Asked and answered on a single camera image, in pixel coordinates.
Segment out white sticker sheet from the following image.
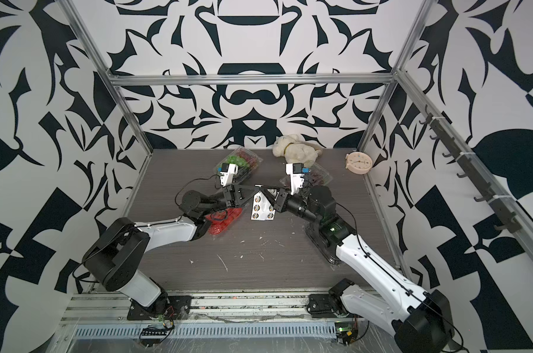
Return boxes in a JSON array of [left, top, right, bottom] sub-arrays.
[[251, 191, 276, 222]]

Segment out strawberry clamshell box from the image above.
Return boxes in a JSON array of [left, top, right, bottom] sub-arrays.
[[205, 208, 243, 236]]

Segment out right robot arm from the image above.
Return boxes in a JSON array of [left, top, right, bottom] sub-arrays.
[[258, 186, 459, 352]]

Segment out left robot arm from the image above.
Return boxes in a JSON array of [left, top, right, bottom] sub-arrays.
[[82, 185, 267, 314]]

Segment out green and red grape box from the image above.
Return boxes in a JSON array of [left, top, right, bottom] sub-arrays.
[[215, 147, 263, 184]]

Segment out purple grape clamshell box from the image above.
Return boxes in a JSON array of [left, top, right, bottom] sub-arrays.
[[280, 163, 333, 190]]

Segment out cream plush toy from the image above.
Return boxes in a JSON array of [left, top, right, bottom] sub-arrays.
[[272, 135, 322, 168]]

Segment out avocado clamshell box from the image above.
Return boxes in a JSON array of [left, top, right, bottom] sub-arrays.
[[305, 224, 342, 266]]

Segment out right circuit board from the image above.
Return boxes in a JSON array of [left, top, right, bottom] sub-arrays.
[[335, 322, 358, 346]]

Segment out circuit board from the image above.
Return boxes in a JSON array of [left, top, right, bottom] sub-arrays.
[[335, 322, 358, 346], [138, 327, 171, 347]]

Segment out left circuit board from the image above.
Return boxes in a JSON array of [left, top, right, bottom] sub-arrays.
[[138, 327, 171, 347]]

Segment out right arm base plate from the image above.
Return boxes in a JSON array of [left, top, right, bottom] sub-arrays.
[[305, 294, 366, 319]]

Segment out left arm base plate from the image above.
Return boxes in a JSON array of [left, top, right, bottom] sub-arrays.
[[127, 295, 193, 322]]

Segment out aluminium frame rail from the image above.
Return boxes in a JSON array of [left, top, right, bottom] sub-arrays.
[[58, 288, 439, 327]]

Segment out black wall hook rail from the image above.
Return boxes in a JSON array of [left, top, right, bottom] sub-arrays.
[[419, 106, 522, 234]]

